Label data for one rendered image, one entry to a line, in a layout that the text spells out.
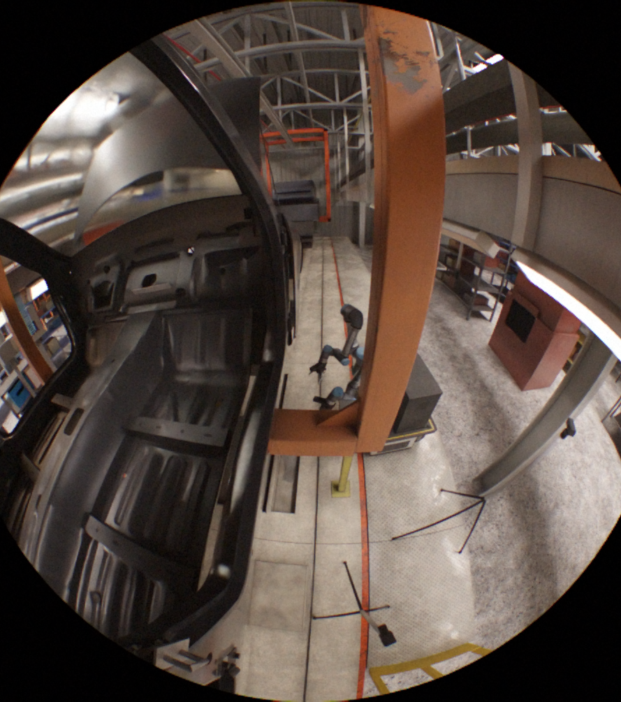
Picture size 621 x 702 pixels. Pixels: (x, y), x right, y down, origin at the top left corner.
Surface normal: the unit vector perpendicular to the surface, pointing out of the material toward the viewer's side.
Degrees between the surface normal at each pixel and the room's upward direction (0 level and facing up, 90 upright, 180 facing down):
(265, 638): 0
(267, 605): 0
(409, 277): 90
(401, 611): 0
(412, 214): 90
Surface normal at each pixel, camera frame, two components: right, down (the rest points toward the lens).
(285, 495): -0.04, -0.79
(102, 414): 0.94, -0.22
